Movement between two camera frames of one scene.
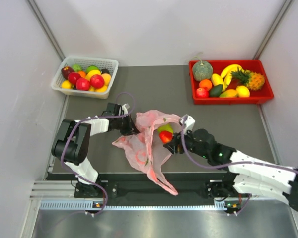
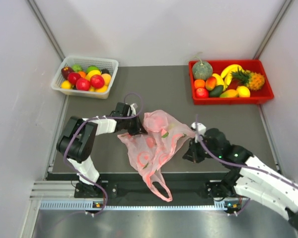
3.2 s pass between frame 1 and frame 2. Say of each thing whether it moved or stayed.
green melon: stayed
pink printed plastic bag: moved
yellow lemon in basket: stayed
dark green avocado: stayed
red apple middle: stayed
